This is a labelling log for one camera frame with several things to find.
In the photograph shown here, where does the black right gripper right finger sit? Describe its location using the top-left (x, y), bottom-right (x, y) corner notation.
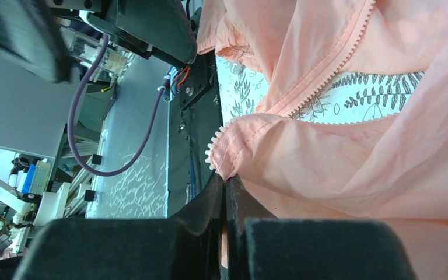
top-left (226, 177), bottom-right (416, 279)

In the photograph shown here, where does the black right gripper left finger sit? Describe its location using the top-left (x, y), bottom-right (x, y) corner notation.
top-left (15, 174), bottom-right (223, 279)

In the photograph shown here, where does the salmon pink hooded jacket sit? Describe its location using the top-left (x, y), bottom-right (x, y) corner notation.
top-left (197, 1), bottom-right (448, 279)

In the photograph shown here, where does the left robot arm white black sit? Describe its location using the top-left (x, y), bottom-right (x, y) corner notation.
top-left (0, 1), bottom-right (197, 83)

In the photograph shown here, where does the floral patterned table mat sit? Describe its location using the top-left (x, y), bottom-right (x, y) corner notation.
top-left (216, 57), bottom-right (424, 124)

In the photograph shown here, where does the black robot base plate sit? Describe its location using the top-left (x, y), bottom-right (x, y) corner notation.
top-left (167, 52), bottom-right (223, 216)

